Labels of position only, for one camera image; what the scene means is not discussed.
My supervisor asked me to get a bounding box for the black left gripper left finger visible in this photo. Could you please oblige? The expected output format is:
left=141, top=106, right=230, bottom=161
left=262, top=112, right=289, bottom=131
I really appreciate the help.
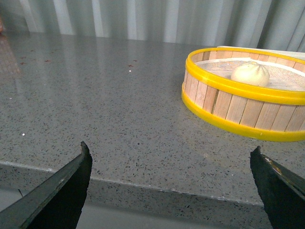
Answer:
left=0, top=142, right=92, bottom=229

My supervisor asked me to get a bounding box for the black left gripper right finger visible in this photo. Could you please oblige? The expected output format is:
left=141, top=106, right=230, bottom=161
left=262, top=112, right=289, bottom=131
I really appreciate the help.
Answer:
left=250, top=146, right=305, bottom=229

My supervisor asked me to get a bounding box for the white steamed bun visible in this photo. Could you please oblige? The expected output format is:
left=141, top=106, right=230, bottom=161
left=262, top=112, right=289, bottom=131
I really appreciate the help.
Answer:
left=231, top=62, right=270, bottom=87

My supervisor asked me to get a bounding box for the yellow rimmed bamboo steamer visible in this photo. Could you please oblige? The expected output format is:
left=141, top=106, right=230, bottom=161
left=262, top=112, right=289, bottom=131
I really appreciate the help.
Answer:
left=182, top=47, right=305, bottom=142

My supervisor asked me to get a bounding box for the white steamer liner cloth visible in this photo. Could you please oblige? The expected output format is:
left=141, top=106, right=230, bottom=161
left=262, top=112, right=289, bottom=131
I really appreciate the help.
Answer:
left=195, top=57, right=305, bottom=91

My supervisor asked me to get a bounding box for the grey pleated curtain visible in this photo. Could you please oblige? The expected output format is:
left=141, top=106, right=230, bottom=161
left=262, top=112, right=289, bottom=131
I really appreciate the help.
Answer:
left=0, top=0, right=305, bottom=52

